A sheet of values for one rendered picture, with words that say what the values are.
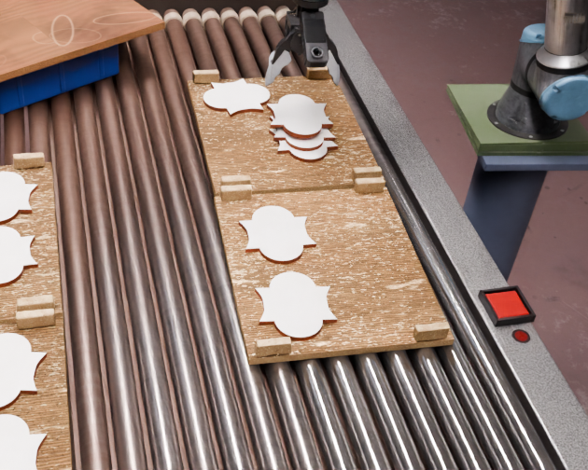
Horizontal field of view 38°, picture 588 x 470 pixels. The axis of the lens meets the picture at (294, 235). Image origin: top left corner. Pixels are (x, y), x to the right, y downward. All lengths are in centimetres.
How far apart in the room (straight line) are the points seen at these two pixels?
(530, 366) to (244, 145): 73
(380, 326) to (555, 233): 190
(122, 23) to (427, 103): 206
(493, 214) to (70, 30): 109
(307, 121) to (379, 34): 250
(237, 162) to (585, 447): 85
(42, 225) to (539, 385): 91
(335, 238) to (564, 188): 203
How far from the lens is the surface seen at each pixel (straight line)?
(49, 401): 134
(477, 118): 209
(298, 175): 174
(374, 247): 160
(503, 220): 220
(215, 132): 184
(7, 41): 196
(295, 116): 184
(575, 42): 185
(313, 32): 171
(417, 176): 183
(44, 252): 156
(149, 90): 200
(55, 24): 201
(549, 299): 302
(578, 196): 352
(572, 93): 188
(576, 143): 209
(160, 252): 157
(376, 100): 205
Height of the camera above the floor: 199
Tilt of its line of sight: 41 degrees down
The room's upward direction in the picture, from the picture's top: 7 degrees clockwise
